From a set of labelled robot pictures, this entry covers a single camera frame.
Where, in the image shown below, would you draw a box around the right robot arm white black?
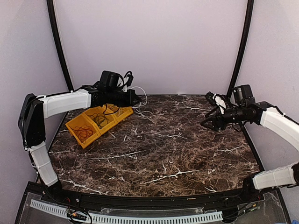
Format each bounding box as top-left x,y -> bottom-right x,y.
201,84 -> 299,203

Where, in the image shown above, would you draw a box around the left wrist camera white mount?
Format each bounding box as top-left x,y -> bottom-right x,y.
118,70 -> 134,92

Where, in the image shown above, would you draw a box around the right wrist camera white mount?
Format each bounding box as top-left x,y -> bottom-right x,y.
205,91 -> 227,109

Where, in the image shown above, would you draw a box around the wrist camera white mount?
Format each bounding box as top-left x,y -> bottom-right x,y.
118,70 -> 134,92
205,91 -> 227,109

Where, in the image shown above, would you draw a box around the left yellow plastic bin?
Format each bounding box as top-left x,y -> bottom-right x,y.
65,114 -> 101,149

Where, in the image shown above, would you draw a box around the red cable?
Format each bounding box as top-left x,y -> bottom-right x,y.
71,125 -> 94,142

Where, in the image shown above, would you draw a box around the left black frame post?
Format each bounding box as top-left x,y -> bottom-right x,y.
46,0 -> 74,91

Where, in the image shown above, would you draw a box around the black frame post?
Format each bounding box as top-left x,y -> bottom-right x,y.
46,0 -> 74,91
226,0 -> 254,98

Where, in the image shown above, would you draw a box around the middle yellow plastic bin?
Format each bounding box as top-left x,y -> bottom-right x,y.
83,106 -> 118,135

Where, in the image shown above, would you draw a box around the right yellow plastic bin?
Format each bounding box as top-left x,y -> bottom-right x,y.
108,104 -> 134,123

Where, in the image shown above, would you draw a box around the right black frame post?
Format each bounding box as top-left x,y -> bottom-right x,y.
226,0 -> 254,98

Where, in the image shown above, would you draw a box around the black front rail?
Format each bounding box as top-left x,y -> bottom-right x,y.
63,189 -> 248,211

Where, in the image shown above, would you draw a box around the white slotted cable duct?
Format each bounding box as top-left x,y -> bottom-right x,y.
29,199 -> 223,224

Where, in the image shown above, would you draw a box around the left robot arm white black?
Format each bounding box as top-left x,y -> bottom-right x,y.
18,70 -> 142,203

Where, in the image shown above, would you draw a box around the yellow plastic bin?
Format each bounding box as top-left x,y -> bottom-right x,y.
83,106 -> 118,135
65,114 -> 101,149
108,104 -> 134,123

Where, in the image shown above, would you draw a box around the small circuit board with wires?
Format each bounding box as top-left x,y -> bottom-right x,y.
66,208 -> 87,222

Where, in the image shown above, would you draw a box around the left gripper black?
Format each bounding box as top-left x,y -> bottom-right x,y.
107,89 -> 141,107

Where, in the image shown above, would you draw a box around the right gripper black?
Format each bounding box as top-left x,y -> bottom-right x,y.
201,105 -> 246,131

